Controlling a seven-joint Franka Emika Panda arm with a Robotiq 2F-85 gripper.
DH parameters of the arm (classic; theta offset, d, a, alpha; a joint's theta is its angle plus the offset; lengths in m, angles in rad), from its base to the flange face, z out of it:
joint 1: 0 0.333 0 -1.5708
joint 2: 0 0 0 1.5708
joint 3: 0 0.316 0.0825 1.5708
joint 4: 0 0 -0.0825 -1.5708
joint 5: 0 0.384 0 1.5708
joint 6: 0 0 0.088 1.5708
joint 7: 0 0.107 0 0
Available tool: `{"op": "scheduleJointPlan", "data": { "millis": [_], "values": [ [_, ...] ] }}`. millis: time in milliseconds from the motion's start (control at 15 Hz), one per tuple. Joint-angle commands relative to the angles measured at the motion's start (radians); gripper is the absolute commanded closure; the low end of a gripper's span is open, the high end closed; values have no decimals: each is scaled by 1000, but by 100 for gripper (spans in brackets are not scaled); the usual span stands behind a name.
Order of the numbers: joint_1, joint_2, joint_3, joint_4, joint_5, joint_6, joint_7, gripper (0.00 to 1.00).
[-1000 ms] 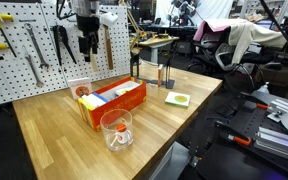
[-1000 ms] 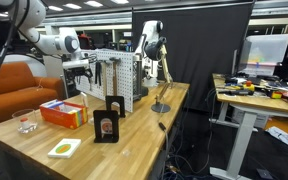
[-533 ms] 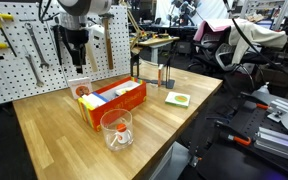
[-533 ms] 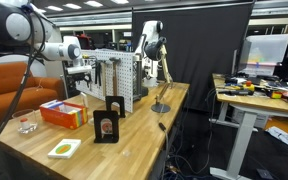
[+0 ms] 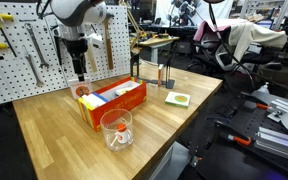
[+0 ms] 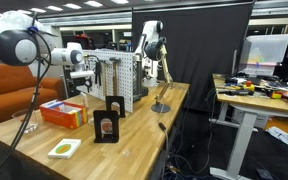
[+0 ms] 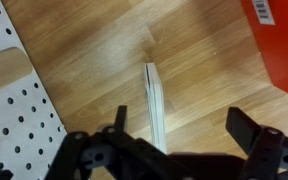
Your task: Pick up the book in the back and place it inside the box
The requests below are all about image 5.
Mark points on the white plastic bottle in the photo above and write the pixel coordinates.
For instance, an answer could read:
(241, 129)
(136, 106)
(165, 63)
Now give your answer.
(265, 90)

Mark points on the small silver wrench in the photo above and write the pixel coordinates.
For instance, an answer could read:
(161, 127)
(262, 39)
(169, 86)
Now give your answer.
(32, 66)

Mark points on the brown cardboard box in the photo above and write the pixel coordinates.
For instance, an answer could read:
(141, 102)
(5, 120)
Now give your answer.
(277, 75)

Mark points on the large silver wrench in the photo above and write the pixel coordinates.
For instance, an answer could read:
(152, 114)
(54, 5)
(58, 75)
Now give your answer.
(35, 43)

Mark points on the black office chair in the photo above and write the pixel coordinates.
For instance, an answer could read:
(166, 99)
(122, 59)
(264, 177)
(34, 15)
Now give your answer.
(222, 55)

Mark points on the small white orange bottle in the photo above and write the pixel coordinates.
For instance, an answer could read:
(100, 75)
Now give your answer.
(121, 135)

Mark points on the white book green orange circle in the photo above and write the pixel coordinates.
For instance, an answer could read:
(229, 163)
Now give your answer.
(178, 99)

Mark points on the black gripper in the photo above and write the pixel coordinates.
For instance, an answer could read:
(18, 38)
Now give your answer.
(74, 46)

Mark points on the cream cloth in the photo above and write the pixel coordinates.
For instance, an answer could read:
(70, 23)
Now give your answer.
(250, 36)

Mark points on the blue striped white book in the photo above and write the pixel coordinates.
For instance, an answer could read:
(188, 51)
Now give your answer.
(94, 99)

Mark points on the aluminium extrusion profile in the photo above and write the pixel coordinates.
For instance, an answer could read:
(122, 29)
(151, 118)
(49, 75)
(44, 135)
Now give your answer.
(280, 108)
(277, 141)

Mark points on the white book orange picture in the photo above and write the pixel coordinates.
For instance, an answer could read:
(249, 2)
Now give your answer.
(80, 90)

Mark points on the orange black bar clamp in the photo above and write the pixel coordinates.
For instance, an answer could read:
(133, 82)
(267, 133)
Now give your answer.
(262, 106)
(242, 140)

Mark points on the pink cloth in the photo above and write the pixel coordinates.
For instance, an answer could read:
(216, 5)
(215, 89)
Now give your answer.
(200, 30)

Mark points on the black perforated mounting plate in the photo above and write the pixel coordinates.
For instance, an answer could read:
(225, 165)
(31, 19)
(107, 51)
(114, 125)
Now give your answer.
(250, 123)

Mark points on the white pegboard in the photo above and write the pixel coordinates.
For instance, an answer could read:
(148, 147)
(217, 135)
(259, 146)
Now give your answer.
(10, 76)

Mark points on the black cart platform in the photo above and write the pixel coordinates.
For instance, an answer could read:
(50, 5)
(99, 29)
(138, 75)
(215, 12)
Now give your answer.
(230, 166)

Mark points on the upright orange white book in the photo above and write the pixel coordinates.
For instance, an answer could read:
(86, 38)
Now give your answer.
(160, 75)

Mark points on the small wooden top desk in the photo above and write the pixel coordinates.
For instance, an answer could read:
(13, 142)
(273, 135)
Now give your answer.
(157, 41)

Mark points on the orange cardboard box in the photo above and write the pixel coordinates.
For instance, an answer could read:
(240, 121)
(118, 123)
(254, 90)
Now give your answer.
(117, 106)

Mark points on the clear glass cup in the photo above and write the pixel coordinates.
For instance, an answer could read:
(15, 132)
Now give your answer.
(116, 116)

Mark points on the black pliers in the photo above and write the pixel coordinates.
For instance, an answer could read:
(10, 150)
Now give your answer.
(58, 46)

